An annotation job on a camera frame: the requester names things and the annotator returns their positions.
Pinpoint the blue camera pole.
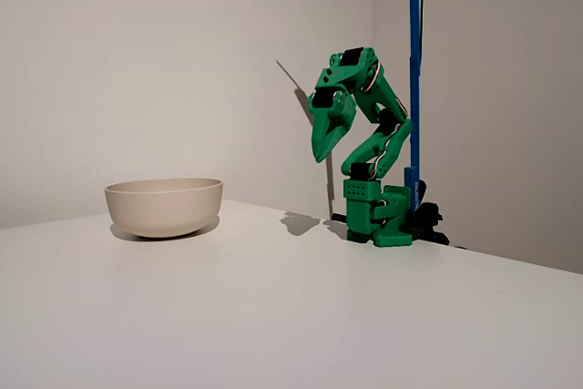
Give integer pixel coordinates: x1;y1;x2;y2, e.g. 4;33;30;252
404;0;428;216

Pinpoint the beige round bowl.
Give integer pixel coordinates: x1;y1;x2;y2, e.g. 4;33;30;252
104;177;225;240

